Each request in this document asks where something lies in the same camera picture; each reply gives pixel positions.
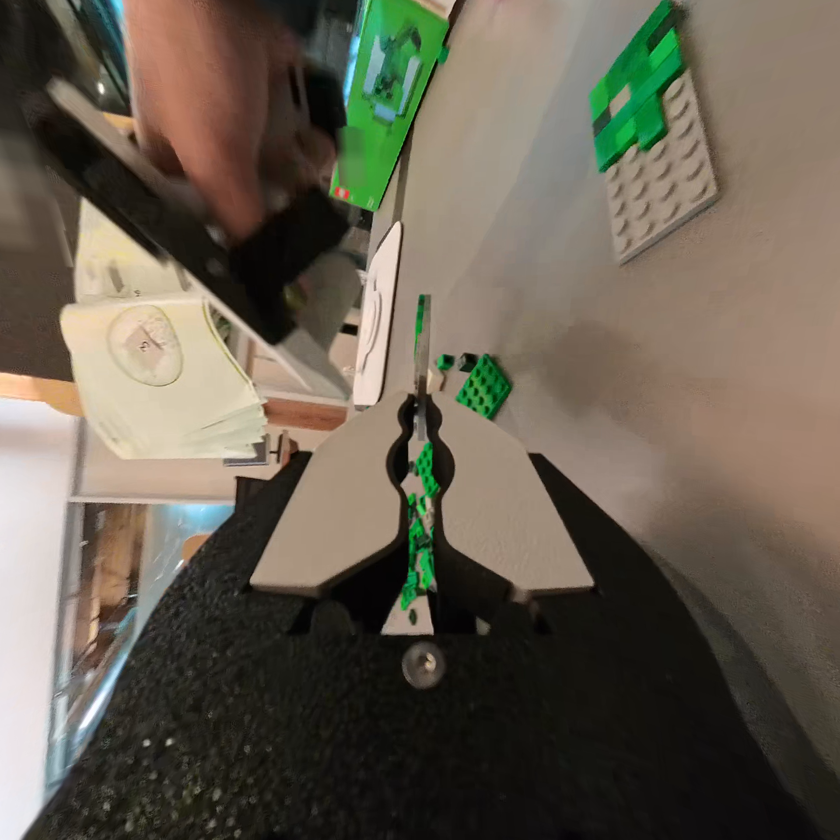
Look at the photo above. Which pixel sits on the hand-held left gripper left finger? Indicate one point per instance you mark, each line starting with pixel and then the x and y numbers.
pixel 328 512

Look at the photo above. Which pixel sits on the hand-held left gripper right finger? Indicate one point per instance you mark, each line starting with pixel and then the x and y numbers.
pixel 512 518

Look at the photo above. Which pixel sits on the grey plate with green tiles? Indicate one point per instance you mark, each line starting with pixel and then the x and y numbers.
pixel 663 197
pixel 423 354

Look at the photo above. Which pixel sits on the grey desk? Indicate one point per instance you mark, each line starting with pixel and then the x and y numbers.
pixel 558 295

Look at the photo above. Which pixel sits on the person's right hand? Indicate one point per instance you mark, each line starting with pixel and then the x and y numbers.
pixel 210 98

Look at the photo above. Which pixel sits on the pile of green pieces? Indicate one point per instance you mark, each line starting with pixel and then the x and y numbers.
pixel 417 544

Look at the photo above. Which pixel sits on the green studded plate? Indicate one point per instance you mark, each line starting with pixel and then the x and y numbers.
pixel 484 388

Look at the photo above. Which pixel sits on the instruction booklet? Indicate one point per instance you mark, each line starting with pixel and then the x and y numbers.
pixel 197 407

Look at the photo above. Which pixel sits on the white stand base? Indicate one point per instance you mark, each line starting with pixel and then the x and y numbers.
pixel 380 308

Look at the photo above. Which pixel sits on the green box with figure print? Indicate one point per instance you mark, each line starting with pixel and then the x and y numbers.
pixel 387 151

